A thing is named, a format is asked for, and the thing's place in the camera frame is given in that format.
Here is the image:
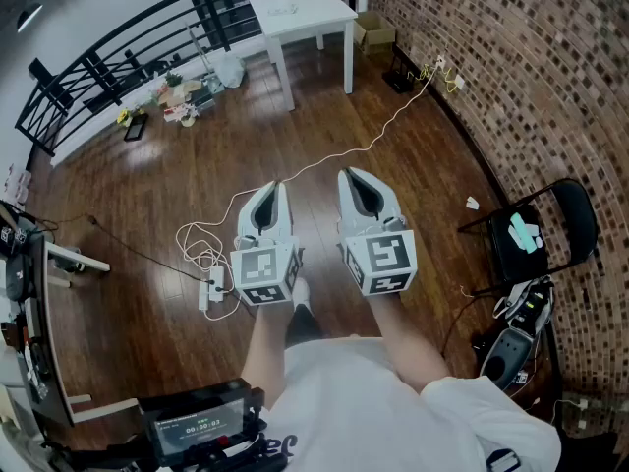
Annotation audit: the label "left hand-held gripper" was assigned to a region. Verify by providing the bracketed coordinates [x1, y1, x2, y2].
[229, 180, 304, 308]

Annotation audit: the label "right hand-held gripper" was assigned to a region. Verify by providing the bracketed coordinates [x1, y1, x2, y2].
[337, 166, 419, 297]

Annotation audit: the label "person's left forearm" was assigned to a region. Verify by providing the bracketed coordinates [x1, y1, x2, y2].
[239, 301, 290, 411]

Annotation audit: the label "person's right forearm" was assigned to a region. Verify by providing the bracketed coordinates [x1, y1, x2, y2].
[366, 291, 452, 395]

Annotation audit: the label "person's white shoe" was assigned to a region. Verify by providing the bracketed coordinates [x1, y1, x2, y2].
[292, 276, 313, 312]

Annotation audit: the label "white power strip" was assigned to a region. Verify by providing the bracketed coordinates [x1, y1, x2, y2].
[197, 265, 227, 312]

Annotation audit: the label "person's black trousers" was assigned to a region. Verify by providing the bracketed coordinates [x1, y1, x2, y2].
[286, 306, 324, 349]

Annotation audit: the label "dark green box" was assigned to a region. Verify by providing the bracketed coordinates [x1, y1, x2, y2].
[189, 86, 218, 115]

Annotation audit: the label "white plastic bag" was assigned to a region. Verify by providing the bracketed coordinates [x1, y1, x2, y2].
[212, 53, 247, 89]

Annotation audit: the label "brown paper bag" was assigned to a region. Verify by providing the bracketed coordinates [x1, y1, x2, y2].
[158, 80, 203, 106]

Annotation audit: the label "teal and white packets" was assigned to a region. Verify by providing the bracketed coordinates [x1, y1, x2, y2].
[507, 211, 544, 255]

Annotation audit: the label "black flat tablet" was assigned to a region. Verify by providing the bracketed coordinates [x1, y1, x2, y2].
[123, 112, 150, 144]

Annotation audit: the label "yellow flower bunch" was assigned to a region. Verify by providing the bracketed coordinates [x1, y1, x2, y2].
[116, 107, 148, 128]

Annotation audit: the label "open cardboard box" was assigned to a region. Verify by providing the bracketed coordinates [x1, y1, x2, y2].
[353, 11, 397, 56]

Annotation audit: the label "white square table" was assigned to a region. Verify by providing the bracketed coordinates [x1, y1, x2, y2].
[248, 0, 360, 112]

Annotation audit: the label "grey handheld device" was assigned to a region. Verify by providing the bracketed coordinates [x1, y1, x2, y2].
[478, 274, 557, 394]

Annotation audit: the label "black folding chair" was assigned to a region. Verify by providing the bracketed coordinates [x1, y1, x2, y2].
[457, 177, 600, 297]

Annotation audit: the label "person's white t-shirt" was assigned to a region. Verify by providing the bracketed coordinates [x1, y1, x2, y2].
[262, 336, 563, 472]

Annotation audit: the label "black cabinet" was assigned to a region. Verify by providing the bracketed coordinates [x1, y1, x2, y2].
[181, 0, 257, 51]

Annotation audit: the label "black chest-mounted monitor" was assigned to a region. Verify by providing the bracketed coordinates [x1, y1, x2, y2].
[137, 378, 267, 468]

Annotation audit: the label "black metal railing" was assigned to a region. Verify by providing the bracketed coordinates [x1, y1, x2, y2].
[14, 0, 358, 159]

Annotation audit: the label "long white cable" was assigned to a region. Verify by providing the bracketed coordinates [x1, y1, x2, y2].
[175, 63, 439, 322]

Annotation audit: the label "thin black cable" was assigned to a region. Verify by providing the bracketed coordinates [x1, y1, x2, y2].
[85, 213, 218, 285]

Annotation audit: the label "yellow cable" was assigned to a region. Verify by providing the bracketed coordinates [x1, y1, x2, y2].
[414, 63, 456, 95]

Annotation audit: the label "metal mop handle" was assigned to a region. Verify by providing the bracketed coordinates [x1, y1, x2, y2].
[185, 21, 218, 81]

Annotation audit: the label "dark desk with white frame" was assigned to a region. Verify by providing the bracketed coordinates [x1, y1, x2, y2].
[27, 233, 142, 429]

